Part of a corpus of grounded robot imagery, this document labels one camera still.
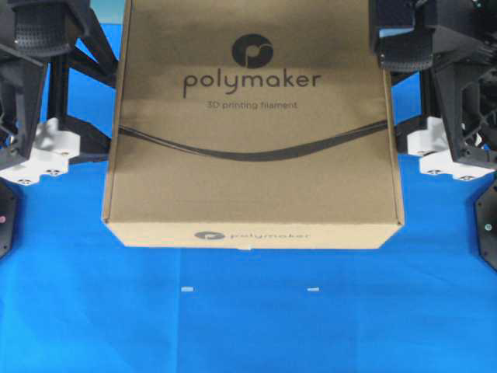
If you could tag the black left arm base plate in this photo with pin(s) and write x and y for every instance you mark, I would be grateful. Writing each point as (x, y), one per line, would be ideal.
(8, 217)

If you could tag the white left arm base mount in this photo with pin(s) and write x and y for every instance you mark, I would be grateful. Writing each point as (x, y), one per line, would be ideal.
(50, 155)

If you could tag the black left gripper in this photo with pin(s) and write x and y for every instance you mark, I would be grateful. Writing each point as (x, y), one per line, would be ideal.
(41, 41)

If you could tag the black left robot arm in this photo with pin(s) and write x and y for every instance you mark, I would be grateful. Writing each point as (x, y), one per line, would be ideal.
(84, 89)

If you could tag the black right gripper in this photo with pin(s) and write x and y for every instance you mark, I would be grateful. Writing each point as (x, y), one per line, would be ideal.
(452, 46)

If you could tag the brown polymaker cardboard box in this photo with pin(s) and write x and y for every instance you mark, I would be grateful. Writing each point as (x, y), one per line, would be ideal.
(252, 125)

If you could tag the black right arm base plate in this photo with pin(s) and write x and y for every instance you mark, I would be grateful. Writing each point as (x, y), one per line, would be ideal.
(486, 221)

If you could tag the white right arm base mount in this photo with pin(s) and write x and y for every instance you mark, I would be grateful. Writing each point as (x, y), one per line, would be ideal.
(431, 145)

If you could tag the blue table cloth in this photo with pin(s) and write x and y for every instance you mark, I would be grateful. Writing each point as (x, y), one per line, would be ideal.
(73, 299)

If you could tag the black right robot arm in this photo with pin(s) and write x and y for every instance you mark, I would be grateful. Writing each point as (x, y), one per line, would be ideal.
(451, 45)

